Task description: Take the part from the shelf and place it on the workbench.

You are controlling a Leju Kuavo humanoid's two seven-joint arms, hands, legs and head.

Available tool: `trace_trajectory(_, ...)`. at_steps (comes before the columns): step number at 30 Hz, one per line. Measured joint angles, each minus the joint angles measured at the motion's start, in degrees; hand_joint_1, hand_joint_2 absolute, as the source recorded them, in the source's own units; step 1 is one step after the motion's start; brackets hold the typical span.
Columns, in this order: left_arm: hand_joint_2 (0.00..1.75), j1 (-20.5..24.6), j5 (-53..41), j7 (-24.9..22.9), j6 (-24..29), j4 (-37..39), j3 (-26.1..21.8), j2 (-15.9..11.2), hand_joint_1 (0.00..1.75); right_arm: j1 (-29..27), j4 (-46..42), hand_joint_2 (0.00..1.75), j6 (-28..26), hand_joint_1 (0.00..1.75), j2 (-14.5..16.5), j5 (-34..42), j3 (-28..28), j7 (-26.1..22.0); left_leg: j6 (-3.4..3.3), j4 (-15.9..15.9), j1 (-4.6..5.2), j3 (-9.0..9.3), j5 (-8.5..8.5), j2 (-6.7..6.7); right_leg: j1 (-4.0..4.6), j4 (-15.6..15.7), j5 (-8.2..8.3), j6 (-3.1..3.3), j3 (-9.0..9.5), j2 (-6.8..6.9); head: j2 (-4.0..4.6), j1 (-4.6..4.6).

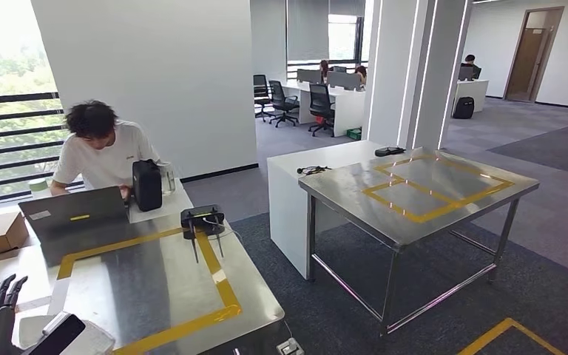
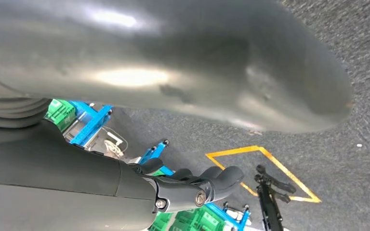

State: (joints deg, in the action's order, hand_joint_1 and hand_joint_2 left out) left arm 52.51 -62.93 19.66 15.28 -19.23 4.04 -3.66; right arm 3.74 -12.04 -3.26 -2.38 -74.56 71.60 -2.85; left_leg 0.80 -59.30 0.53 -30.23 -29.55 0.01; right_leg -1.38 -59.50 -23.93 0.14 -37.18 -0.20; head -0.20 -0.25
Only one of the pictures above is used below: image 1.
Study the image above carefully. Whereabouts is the steel workbench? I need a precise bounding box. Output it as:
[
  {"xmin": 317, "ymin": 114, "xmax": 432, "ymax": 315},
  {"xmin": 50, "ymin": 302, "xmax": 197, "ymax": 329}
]
[{"xmin": 0, "ymin": 208, "xmax": 286, "ymax": 355}]

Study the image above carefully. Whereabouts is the white workbench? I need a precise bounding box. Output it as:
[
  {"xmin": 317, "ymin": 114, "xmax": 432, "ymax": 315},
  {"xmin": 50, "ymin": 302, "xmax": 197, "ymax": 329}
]
[{"xmin": 266, "ymin": 139, "xmax": 383, "ymax": 281}]

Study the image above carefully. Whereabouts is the grey laptop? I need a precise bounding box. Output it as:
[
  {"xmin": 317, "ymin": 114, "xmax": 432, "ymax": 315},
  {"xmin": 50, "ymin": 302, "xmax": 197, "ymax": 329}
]
[{"xmin": 18, "ymin": 186, "xmax": 131, "ymax": 241}]

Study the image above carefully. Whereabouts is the white cup green lid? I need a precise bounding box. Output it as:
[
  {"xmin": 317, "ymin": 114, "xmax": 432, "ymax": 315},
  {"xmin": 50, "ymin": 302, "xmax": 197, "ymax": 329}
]
[{"xmin": 28, "ymin": 177, "xmax": 53, "ymax": 200}]

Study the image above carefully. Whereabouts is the black upright case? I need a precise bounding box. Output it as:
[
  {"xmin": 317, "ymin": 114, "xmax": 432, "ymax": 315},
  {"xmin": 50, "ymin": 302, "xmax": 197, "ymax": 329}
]
[{"xmin": 132, "ymin": 159, "xmax": 163, "ymax": 213}]

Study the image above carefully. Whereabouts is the clear glass jug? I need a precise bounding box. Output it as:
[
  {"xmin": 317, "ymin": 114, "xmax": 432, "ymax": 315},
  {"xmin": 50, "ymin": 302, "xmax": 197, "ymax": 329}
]
[{"xmin": 158, "ymin": 160, "xmax": 178, "ymax": 197}]

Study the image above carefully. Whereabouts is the black window railing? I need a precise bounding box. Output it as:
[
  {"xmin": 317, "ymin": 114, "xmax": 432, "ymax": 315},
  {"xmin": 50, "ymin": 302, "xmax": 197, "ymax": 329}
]
[{"xmin": 0, "ymin": 91, "xmax": 85, "ymax": 207}]

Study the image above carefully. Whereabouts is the black router with antennas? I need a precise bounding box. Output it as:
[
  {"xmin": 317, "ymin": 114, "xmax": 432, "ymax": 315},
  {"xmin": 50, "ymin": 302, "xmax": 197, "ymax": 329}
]
[{"xmin": 180, "ymin": 204, "xmax": 226, "ymax": 265}]

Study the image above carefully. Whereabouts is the yellow tape rectangle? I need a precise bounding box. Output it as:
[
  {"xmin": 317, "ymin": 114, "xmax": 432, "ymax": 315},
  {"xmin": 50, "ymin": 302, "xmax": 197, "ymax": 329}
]
[
  {"xmin": 57, "ymin": 226, "xmax": 243, "ymax": 355},
  {"xmin": 361, "ymin": 154, "xmax": 515, "ymax": 225}
]

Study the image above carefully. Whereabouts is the grey power adapter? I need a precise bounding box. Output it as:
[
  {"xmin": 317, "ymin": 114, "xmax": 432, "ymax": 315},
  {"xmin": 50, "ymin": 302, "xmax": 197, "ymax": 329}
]
[{"xmin": 276, "ymin": 338, "xmax": 305, "ymax": 355}]

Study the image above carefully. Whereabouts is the black office chair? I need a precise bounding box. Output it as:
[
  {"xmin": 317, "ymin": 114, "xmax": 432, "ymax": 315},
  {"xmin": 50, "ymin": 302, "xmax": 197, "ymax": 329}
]
[
  {"xmin": 253, "ymin": 74, "xmax": 273, "ymax": 124},
  {"xmin": 268, "ymin": 79, "xmax": 300, "ymax": 129},
  {"xmin": 307, "ymin": 83, "xmax": 337, "ymax": 138}
]

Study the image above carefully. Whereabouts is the white office desk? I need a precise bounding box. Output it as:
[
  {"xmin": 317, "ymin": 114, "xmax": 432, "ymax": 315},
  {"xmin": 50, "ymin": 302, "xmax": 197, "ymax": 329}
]
[
  {"xmin": 453, "ymin": 79, "xmax": 490, "ymax": 114},
  {"xmin": 280, "ymin": 79, "xmax": 368, "ymax": 138}
]

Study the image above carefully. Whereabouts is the black backpack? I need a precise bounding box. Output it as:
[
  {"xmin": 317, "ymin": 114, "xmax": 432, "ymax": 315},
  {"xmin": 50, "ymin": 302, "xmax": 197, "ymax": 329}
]
[{"xmin": 452, "ymin": 96, "xmax": 476, "ymax": 120}]

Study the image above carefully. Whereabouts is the brown door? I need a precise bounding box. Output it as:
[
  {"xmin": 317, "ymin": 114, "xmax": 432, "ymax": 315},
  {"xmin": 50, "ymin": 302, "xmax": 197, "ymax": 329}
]
[{"xmin": 503, "ymin": 6, "xmax": 566, "ymax": 103}]

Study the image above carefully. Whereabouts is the steel frame table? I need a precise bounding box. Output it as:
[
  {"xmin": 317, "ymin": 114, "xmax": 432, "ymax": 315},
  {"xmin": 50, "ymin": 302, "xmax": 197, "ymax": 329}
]
[{"xmin": 297, "ymin": 146, "xmax": 541, "ymax": 339}]

